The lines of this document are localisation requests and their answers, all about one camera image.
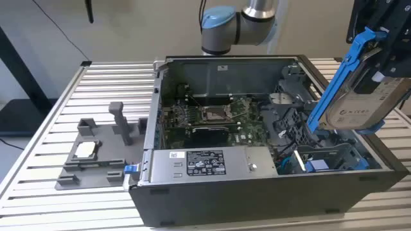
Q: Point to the grey parts rack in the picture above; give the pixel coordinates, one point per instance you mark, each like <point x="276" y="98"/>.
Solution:
<point x="103" y="175"/>

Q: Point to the CPU socket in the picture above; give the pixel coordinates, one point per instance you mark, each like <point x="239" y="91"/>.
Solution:
<point x="214" y="113"/>

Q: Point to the black RAM slots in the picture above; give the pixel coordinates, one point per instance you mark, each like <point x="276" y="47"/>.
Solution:
<point x="208" y="99"/>

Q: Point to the blue case latch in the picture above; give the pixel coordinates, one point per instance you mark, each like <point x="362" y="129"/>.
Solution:
<point x="129" y="169"/>

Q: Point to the black PC case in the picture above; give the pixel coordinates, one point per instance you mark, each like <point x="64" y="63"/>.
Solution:
<point x="240" y="204"/>

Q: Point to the black hanging antenna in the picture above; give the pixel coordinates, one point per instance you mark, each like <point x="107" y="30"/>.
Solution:
<point x="89" y="12"/>

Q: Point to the silver power supply box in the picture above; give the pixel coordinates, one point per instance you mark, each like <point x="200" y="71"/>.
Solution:
<point x="211" y="163"/>

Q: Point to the green motherboard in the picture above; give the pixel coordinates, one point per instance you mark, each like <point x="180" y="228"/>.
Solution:
<point x="254" y="131"/>

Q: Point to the silver CPU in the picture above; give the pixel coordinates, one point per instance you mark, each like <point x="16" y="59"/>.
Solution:
<point x="85" y="149"/>

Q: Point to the perforated metal drive cage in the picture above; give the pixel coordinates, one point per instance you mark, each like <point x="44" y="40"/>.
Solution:
<point x="290" y="122"/>

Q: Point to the hard disk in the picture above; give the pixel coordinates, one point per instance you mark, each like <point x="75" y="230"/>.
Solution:
<point x="363" y="106"/>

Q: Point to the black desk stand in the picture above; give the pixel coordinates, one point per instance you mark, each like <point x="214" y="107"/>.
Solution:
<point x="19" y="115"/>

